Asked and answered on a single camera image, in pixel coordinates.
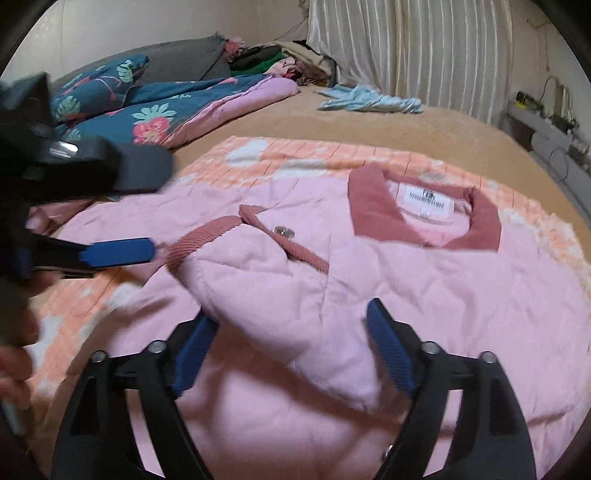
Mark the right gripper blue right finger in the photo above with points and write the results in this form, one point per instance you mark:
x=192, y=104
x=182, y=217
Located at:
x=464, y=422

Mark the blue floral pillow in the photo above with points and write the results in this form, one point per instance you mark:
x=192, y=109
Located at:
x=98, y=90

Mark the striped beige curtain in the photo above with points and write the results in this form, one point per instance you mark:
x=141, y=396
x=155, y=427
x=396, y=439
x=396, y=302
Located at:
x=454, y=54

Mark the pile of assorted clothes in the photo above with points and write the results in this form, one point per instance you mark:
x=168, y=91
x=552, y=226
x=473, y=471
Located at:
x=294, y=60

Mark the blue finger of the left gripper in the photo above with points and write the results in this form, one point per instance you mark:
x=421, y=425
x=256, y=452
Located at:
x=74, y=260

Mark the light blue striped garment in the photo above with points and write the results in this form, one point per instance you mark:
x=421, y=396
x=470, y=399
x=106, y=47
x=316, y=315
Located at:
x=365, y=99

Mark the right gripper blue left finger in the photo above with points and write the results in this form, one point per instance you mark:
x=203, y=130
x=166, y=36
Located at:
x=122, y=421

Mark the grey side shelf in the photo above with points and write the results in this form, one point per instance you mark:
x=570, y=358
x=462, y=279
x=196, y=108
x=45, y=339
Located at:
x=564, y=155

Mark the person's left hand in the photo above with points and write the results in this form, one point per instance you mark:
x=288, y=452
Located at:
x=16, y=363

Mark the blue floral pink quilt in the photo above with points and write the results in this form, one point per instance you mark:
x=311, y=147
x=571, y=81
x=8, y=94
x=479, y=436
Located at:
x=171, y=114

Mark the tan bed sheet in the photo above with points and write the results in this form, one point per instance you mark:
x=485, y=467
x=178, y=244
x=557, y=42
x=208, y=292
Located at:
x=439, y=133

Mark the orange white plaid blanket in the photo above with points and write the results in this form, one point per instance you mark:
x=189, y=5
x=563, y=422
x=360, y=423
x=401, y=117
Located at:
x=71, y=309

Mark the pink quilted jacket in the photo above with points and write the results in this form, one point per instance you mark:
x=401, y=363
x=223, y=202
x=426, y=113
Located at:
x=293, y=386

